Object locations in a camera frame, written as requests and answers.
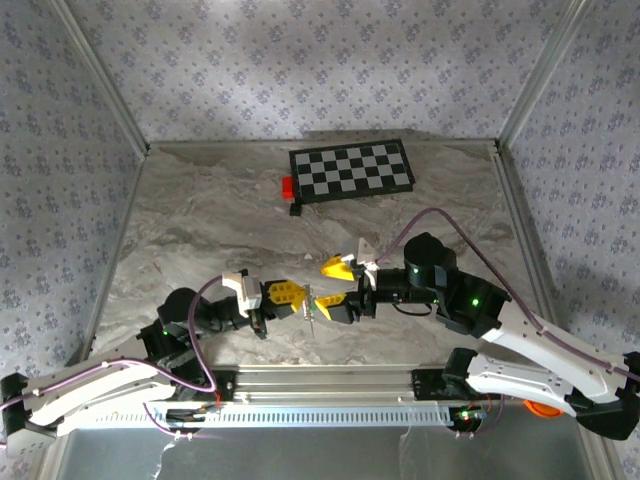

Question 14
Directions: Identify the small green clear object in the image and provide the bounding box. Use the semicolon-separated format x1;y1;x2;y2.
302;282;319;342

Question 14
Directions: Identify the black grey checkerboard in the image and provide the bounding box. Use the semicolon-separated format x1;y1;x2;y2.
288;138;416;204

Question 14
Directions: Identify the grey metal sheet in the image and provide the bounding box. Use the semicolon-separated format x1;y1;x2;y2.
49;424;614;480

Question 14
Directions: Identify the small circuit board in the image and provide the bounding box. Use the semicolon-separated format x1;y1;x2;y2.
451;407;490;426

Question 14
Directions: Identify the orange curved plastic part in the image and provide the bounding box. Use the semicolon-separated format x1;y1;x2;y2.
524;399;566;418

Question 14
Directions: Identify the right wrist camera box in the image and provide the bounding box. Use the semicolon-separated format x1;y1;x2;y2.
342;237;382;275

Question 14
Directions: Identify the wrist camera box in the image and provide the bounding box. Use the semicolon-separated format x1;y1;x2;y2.
342;237;382;275
221;269;264;317

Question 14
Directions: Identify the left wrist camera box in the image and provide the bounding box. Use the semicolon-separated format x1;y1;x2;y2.
221;269;264;317

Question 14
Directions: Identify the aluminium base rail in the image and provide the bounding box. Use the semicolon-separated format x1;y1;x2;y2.
54;364;599;406

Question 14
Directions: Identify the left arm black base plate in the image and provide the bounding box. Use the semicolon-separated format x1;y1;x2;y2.
199;370;237;404

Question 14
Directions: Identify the aluminium table side rail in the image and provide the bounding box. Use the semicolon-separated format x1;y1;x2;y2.
64;149;150;371
492;141;586;364

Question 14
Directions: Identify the black cable connector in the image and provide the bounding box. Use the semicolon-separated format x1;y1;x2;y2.
164;407;222;425

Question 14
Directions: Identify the white slotted cable duct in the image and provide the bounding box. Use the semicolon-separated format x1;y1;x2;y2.
94;405;454;430

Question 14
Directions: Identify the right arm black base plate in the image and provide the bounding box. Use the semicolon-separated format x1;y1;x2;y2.
410;368;504;401

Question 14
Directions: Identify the aluminium frame post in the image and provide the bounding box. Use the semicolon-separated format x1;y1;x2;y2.
497;0;589;151
49;0;151;154

